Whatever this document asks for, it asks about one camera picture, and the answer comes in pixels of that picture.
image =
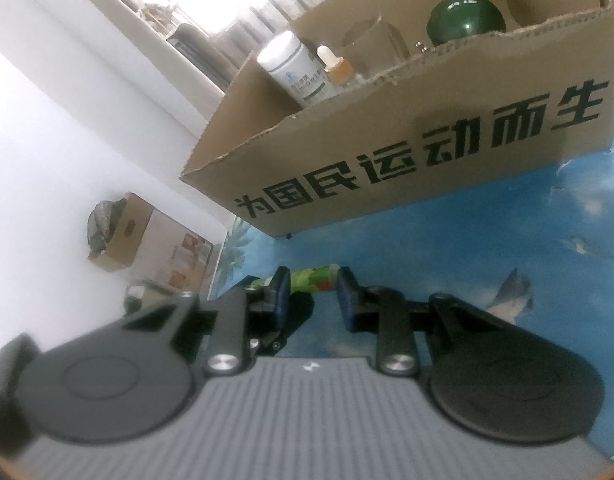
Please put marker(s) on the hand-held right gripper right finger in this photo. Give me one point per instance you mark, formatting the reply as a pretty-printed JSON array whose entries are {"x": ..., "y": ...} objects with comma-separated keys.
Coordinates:
[{"x": 346, "y": 300}]

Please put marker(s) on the green tube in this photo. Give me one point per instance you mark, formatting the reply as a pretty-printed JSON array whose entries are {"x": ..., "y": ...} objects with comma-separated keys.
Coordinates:
[{"x": 312, "y": 280}]

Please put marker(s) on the white plastic bottle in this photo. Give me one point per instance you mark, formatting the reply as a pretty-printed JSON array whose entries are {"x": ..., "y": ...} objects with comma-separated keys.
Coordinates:
[{"x": 292, "y": 70}]

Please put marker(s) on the large cardboard box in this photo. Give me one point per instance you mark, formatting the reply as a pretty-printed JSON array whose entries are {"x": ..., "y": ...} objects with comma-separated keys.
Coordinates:
[{"x": 387, "y": 160}]

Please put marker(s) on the beige curtain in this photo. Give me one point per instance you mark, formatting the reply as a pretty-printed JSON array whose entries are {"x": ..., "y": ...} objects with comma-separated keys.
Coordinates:
[{"x": 137, "y": 25}]

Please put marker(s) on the printed cardboard box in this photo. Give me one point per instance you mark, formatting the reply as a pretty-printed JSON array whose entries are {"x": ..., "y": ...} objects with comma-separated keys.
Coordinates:
[{"x": 147, "y": 240}]

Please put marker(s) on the clear glass cup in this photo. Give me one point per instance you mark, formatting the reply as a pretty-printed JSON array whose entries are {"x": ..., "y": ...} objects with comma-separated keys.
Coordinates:
[{"x": 382, "y": 55}]

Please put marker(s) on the dark folded board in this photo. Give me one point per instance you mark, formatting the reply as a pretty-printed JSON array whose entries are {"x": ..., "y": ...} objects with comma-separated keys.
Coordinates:
[{"x": 197, "y": 45}]

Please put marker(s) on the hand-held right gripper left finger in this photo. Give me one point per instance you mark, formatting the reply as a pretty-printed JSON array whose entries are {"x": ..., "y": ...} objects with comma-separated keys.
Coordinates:
[{"x": 282, "y": 300}]

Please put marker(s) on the grey-green bundle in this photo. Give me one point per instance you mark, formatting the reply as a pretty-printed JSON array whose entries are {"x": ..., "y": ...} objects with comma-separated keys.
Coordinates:
[{"x": 104, "y": 225}]

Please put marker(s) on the amber dropper bottle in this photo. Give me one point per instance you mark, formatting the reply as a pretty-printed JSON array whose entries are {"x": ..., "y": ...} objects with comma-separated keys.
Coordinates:
[{"x": 337, "y": 72}]

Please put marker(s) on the green round jar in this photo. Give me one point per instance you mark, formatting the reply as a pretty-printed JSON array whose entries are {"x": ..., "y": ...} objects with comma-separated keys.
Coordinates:
[{"x": 462, "y": 20}]

